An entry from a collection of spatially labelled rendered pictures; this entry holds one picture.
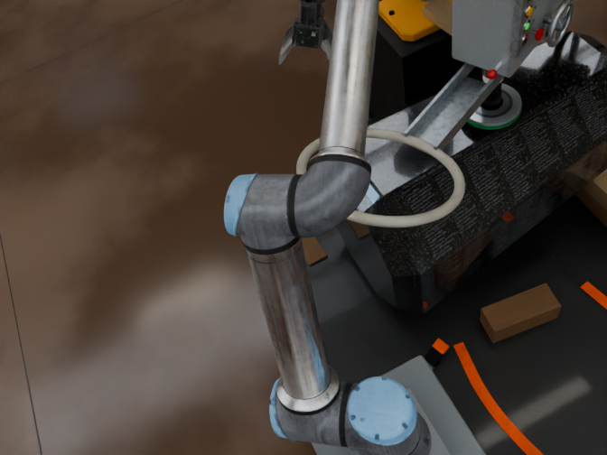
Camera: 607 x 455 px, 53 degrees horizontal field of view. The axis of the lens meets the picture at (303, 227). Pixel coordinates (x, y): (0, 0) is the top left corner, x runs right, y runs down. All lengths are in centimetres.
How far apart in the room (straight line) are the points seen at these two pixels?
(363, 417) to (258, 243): 51
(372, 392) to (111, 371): 188
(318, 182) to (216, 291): 207
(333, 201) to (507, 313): 174
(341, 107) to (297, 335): 48
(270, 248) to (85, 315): 228
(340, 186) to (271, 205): 13
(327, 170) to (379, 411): 61
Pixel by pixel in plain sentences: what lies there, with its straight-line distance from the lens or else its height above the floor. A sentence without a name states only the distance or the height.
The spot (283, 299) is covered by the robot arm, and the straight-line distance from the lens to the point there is 122.
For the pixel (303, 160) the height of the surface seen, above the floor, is 123.
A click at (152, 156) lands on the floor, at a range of 380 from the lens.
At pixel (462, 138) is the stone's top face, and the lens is 236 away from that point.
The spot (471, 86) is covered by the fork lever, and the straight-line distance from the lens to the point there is 218.
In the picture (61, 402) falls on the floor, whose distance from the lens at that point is 320.
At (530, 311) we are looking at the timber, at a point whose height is 13.
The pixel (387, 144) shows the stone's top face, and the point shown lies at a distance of 235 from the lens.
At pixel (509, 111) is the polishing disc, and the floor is 86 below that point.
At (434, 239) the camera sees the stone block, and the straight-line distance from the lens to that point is 229.
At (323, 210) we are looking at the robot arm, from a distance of 107.
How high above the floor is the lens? 257
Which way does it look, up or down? 54 degrees down
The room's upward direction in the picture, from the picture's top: 19 degrees counter-clockwise
